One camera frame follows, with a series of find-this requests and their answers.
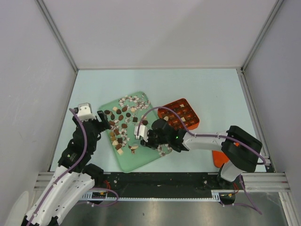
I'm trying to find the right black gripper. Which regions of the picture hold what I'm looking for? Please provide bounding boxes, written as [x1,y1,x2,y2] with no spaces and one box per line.
[140,129,169,150]

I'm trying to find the green floral tray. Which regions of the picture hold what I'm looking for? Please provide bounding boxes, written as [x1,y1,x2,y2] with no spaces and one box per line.
[100,91,172,173]

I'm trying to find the orange chocolate box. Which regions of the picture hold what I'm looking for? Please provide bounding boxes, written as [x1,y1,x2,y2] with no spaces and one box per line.
[158,98,200,130]

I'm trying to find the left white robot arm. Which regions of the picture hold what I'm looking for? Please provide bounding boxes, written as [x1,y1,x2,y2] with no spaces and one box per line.
[22,105,111,226]

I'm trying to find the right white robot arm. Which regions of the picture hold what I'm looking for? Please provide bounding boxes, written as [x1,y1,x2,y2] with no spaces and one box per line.
[134,119,262,189]

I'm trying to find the brown square chocolate low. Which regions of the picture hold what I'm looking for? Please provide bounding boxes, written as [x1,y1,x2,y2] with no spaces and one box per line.
[115,144,122,150]

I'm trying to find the orange box lid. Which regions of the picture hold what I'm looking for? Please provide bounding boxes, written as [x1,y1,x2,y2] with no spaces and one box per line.
[212,150,229,168]

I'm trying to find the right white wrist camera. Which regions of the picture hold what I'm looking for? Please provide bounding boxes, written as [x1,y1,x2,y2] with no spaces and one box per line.
[134,125,148,141]

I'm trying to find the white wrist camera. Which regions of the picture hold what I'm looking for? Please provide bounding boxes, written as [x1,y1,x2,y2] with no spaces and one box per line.
[74,103,96,121]
[134,125,148,141]

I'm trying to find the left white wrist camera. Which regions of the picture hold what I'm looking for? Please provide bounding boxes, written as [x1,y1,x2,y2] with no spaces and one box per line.
[74,103,96,121]

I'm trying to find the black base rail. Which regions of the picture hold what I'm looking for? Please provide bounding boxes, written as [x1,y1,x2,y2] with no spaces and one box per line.
[95,172,229,199]

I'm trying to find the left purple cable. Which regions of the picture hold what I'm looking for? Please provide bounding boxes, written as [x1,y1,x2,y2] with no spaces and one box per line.
[25,108,119,226]

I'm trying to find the purple cable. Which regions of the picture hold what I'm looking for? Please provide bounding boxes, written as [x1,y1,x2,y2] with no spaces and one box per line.
[25,108,119,226]
[138,106,268,215]

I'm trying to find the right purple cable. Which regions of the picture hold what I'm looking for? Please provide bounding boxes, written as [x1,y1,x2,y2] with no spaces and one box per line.
[138,106,268,215]

